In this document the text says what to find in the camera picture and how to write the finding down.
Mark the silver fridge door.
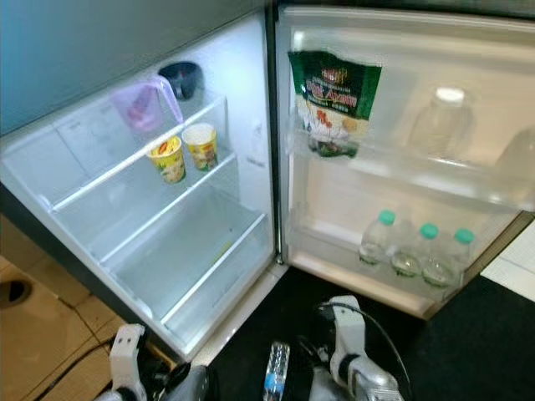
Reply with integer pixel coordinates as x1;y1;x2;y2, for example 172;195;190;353
272;4;535;322

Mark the glass fridge shelf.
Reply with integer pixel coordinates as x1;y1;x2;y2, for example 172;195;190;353
21;92;228;214
59;150;239;266

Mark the silver fridge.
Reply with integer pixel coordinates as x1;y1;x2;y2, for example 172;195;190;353
0;0;281;364

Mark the robot right leg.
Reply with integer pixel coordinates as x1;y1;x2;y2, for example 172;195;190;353
309;368;344;401

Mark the clear door shelf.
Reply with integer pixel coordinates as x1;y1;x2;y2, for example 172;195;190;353
284;221;482;322
288;125;535;214

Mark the clear bottle green cap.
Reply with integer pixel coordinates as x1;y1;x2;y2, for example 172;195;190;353
389;222;440;278
358;209;398;266
420;227;476;289

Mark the yellow cup noodle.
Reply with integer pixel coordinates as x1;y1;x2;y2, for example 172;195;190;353
146;135;185;185
181;123;218;172

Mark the green food bag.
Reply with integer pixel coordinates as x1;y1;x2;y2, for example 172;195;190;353
288;50;383;160

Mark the clear jar white lid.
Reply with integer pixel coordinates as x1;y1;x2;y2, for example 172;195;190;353
408;86;476;164

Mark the pink plastic pitcher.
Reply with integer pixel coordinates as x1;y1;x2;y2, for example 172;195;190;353
110;75;185;135

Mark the dark bowl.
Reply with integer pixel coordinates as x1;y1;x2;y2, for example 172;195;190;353
157;60;201;101

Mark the silver freezer door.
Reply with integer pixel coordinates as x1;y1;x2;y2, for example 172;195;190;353
0;0;273;139

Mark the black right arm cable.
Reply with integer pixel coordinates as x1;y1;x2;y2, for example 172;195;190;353
318;301;415;393

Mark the black floor cable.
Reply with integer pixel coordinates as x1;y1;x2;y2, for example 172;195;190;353
50;338;126;401

